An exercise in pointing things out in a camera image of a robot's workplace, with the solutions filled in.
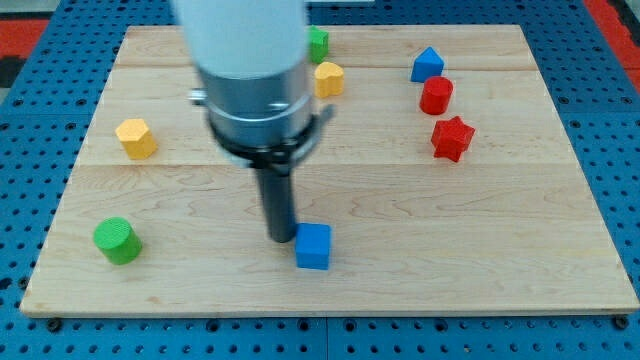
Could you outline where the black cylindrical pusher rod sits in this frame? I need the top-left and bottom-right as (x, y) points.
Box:
(255, 169), (297, 243)

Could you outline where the blue cube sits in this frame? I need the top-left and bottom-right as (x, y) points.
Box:
(295, 223), (332, 270)

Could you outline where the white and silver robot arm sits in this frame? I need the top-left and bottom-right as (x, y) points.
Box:
(171, 0), (333, 243)

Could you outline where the green block behind arm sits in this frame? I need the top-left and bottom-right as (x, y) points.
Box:
(308, 25), (329, 64)

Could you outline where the red star block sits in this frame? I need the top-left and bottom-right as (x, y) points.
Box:
(431, 116), (475, 162)

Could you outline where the yellow heart block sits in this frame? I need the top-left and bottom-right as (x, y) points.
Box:
(314, 62), (344, 98)

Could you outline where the yellow hexagon block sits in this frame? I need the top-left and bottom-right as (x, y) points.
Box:
(115, 118), (157, 160)

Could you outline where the green cylinder block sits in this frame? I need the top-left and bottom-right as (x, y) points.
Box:
(93, 217), (142, 265)

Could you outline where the wooden board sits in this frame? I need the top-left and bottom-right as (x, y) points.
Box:
(21, 25), (639, 318)

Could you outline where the red cylinder block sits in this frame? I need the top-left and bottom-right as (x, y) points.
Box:
(419, 76), (454, 115)

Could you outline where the blue pentagon block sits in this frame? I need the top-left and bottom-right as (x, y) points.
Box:
(410, 47), (445, 83)

